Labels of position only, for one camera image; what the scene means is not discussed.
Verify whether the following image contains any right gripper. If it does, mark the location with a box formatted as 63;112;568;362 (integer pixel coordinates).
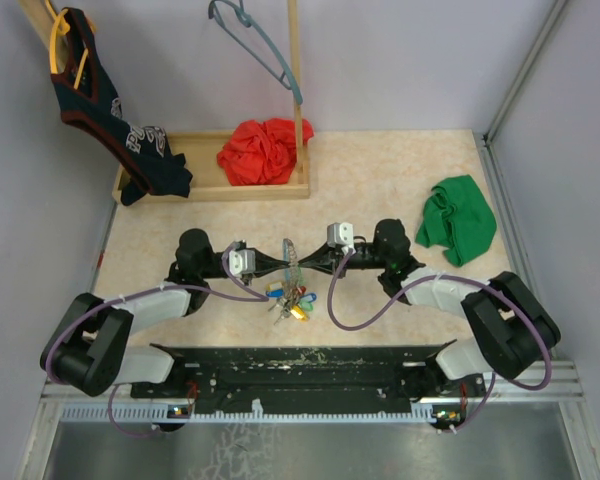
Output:
299;241;389;279

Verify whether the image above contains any large metal keyring with keys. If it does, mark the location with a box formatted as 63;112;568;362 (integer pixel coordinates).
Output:
269;238;317;326

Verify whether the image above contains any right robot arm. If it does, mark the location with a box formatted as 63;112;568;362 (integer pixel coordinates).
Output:
299;219;561;396

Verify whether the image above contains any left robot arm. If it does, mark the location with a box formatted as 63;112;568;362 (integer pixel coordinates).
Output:
40;229;288;397

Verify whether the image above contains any wooden rack tray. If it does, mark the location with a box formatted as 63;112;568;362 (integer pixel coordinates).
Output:
18;1;310;204

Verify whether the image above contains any red cloth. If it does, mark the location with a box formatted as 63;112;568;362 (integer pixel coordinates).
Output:
216;118;297;186

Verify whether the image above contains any green cloth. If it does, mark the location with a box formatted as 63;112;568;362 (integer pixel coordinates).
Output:
415;175;497;267

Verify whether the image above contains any grey-blue clothes hanger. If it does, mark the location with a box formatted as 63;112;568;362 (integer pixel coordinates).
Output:
207;0;302;104

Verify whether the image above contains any navy tank top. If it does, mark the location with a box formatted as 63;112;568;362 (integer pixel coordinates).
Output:
50;8;193;206

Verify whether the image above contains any yellow clothes hanger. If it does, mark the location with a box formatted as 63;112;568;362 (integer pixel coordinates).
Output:
43;0;89;90

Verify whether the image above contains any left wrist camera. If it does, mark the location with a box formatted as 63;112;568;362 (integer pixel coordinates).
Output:
227;242;256;277

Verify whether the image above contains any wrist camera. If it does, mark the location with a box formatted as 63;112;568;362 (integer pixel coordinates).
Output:
327;222;354;254
227;242;256;277

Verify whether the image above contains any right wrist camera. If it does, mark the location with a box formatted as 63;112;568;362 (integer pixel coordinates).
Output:
327;222;354;254

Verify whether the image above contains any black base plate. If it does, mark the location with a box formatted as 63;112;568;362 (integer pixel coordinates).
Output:
131;346;459;415

